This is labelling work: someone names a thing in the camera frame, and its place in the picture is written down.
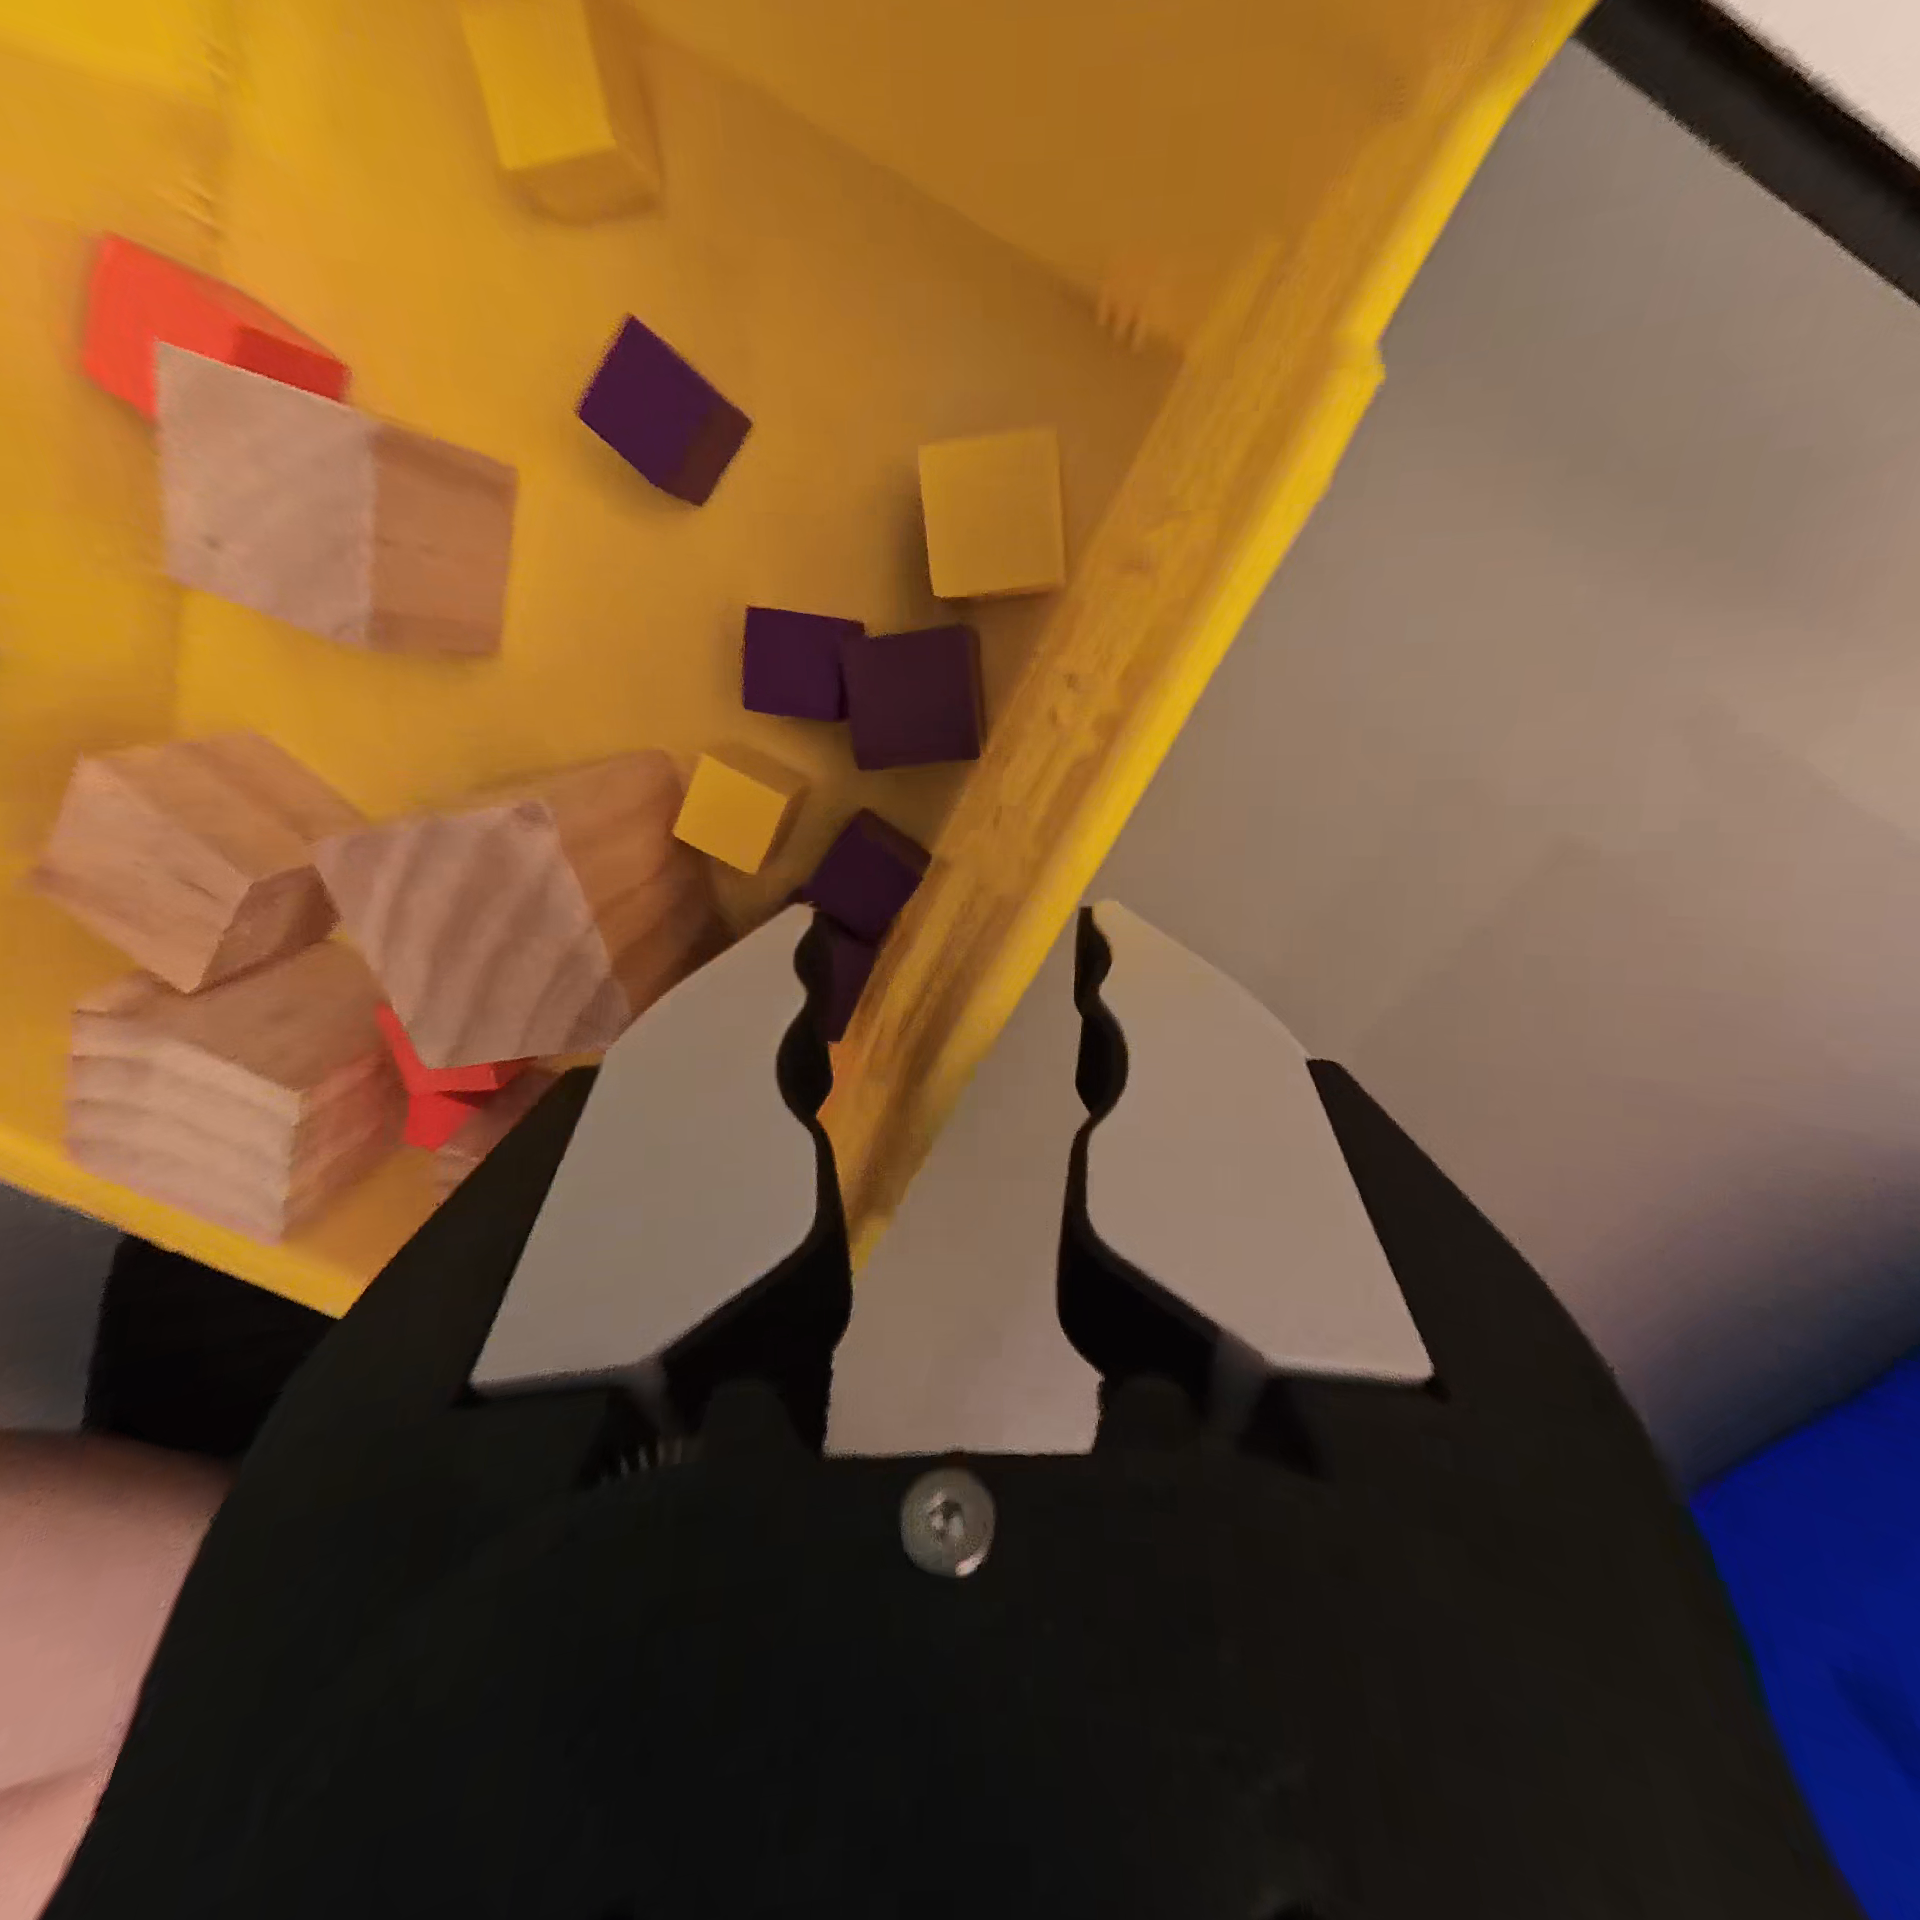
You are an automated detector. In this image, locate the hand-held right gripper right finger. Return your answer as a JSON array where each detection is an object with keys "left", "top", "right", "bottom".
[{"left": 1055, "top": 901, "right": 1436, "bottom": 1457}]

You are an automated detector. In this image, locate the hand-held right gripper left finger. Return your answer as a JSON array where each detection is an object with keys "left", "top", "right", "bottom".
[{"left": 467, "top": 904, "right": 857, "bottom": 1457}]

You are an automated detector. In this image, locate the blue plastic box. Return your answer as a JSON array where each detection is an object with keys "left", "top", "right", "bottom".
[{"left": 1687, "top": 1357, "right": 1920, "bottom": 1920}]

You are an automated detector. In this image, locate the pile of wooden cubes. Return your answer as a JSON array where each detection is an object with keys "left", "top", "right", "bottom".
[{"left": 29, "top": 0, "right": 1071, "bottom": 1248}]

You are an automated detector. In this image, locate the yellow plastic box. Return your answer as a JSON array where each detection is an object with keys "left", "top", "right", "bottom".
[{"left": 0, "top": 0, "right": 1601, "bottom": 1321}]

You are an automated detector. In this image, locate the person's left forearm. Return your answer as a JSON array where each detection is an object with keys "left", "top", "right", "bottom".
[{"left": 0, "top": 1425, "right": 230, "bottom": 1889}]

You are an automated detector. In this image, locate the thin black panel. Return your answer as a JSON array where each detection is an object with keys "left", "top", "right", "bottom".
[{"left": 1575, "top": 0, "right": 1920, "bottom": 309}]

